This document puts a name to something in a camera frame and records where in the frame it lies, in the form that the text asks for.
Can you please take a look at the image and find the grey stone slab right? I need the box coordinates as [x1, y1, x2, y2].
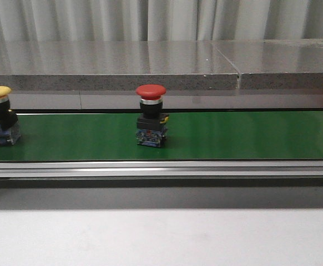
[212, 39, 323, 92]

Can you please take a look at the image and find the grey stone slab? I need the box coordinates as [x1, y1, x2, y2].
[212, 39, 323, 92]
[0, 41, 238, 91]

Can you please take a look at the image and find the green conveyor belt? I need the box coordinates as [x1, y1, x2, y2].
[0, 111, 323, 161]

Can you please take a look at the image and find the grey pleated curtain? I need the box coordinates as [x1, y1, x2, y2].
[0, 1, 323, 41]

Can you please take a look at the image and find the aluminium conveyor side rail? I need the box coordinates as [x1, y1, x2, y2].
[0, 160, 323, 181]

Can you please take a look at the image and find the grey stone slab left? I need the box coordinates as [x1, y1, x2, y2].
[0, 41, 238, 91]

